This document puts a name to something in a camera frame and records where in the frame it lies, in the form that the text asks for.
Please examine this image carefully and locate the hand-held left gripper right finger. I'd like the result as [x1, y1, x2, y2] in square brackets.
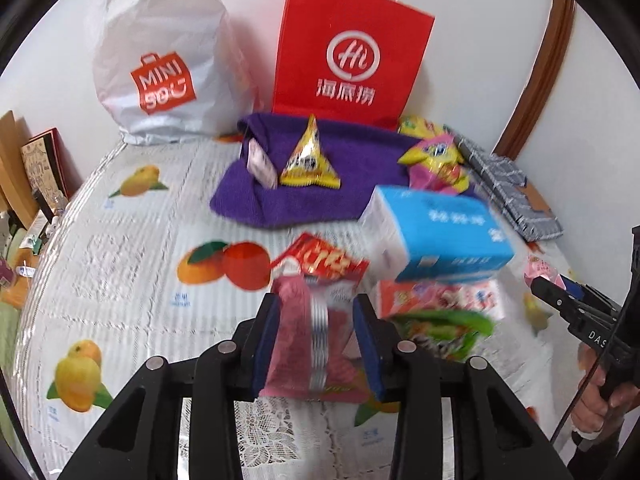
[352, 294, 576, 480]

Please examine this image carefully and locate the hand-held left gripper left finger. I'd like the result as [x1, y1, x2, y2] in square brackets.
[59, 292, 283, 480]

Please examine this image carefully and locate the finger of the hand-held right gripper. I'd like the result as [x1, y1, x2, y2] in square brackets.
[530, 277, 586, 323]
[560, 274, 621, 311]

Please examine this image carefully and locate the pink packet with silver stripe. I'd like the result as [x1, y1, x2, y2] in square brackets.
[260, 275, 373, 406]

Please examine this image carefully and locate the green snack packet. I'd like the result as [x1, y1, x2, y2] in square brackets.
[387, 309, 496, 361]

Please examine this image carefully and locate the long white pink packet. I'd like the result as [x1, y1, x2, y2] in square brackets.
[377, 279, 503, 321]

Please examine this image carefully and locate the red snack packet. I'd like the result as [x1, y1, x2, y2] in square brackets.
[270, 232, 370, 286]

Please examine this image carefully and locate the pale pink snack packet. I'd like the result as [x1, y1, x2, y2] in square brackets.
[246, 139, 278, 190]

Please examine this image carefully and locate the yellow triangular snack packet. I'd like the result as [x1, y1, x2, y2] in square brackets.
[279, 114, 342, 190]

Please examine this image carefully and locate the pink and yellow snack packet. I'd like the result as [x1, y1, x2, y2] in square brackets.
[397, 132, 473, 196]

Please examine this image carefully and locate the person's right forearm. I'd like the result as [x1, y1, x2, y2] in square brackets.
[567, 425, 626, 480]

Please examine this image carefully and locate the person's right hand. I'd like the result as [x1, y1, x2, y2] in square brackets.
[572, 347, 631, 433]

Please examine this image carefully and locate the grey checked folded cloth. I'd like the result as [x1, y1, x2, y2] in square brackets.
[450, 127, 565, 242]

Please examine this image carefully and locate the blue tissue box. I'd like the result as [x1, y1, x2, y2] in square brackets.
[357, 185, 516, 283]

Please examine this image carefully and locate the purple towel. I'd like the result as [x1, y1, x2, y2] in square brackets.
[209, 112, 441, 228]

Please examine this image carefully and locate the yellow chips bag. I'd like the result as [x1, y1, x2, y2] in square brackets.
[398, 115, 451, 141]

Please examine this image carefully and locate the white green tube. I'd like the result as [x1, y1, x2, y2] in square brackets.
[22, 210, 53, 256]

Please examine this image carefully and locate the wooden nightstand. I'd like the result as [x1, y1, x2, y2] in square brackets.
[0, 200, 68, 311]

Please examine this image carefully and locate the brown patterned box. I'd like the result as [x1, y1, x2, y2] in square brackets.
[20, 129, 68, 201]

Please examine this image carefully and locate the wooden headboard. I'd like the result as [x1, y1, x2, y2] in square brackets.
[0, 110, 31, 231]

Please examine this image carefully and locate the white plastic bag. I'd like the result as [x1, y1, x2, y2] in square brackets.
[92, 0, 258, 147]

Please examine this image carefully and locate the red paper bag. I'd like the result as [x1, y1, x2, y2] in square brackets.
[271, 0, 435, 131]

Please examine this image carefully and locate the brown wooden door frame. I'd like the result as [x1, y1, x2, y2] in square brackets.
[492, 0, 577, 161]

